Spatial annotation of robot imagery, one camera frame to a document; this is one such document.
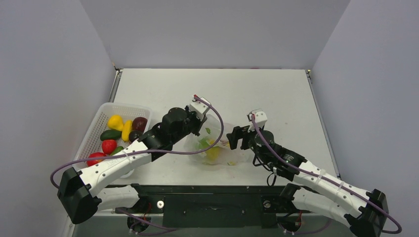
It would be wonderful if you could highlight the clear plastic bag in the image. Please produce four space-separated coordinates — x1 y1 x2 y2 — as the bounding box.
183 115 251 166

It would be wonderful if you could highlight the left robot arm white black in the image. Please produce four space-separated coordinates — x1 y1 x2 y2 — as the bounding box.
58 104 209 224

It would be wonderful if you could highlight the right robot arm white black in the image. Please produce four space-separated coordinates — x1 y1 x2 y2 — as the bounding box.
227 126 388 237

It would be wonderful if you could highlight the green fake fruit in bag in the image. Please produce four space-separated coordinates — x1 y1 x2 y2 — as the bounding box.
196 138 212 150

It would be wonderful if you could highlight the yellow fake lemon in bag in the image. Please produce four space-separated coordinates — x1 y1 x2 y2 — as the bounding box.
205 146 223 162

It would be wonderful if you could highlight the dark red fake plum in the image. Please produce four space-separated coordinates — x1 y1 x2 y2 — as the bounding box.
131 117 148 132

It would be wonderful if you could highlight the dark purple fake fruit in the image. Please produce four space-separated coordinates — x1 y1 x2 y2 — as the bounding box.
128 130 143 143

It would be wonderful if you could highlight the yellow fake banana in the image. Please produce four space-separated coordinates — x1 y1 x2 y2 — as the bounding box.
121 120 132 142

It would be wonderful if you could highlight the yellow fake pear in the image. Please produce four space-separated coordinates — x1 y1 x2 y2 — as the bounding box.
107 115 124 131

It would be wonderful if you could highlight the orange green fake mango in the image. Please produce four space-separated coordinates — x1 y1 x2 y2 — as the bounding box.
110 146 124 156

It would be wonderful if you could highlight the dark green fake avocado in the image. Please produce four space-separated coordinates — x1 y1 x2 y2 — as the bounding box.
99 129 122 141

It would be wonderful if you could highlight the red fake strawberry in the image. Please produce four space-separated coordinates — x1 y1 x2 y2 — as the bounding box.
101 139 118 155

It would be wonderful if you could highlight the red fake apple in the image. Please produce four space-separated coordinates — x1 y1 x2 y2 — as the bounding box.
86 152 107 167

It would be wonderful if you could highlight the white plastic basket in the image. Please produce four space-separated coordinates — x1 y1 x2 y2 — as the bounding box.
75 103 152 160

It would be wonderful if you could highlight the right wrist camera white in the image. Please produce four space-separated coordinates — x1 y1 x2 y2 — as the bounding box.
247 109 267 132

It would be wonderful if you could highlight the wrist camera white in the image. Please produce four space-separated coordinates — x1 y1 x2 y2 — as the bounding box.
188 95 211 116
247 109 267 132

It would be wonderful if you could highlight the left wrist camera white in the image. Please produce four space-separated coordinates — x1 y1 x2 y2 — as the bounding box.
188 95 211 116

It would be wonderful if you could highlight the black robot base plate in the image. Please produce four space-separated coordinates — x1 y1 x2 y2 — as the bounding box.
111 184 300 229

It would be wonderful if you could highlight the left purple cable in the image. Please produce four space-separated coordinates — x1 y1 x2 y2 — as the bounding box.
49 95 225 191

